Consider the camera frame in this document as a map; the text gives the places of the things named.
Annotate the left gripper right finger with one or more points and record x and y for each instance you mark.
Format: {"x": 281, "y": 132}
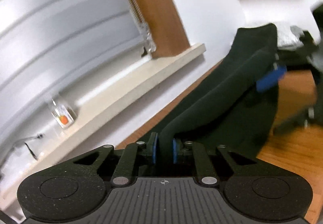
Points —
{"x": 214, "y": 167}

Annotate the wooden window frame post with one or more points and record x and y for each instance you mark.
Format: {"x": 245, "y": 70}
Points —
{"x": 166, "y": 27}

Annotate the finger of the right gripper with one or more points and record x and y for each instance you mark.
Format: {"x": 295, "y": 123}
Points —
{"x": 270, "y": 79}

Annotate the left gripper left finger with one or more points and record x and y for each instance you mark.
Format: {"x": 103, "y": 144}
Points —
{"x": 119, "y": 167}

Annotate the clear bottle orange label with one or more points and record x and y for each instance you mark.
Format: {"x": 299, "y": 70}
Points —
{"x": 62, "y": 112}

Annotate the grey white folded garment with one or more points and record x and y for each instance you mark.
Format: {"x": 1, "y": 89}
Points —
{"x": 289, "y": 36}

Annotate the clear blind pull handle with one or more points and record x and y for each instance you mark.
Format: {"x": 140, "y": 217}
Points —
{"x": 145, "y": 31}

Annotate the black garment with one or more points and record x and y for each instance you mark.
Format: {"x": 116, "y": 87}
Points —
{"x": 227, "y": 107}

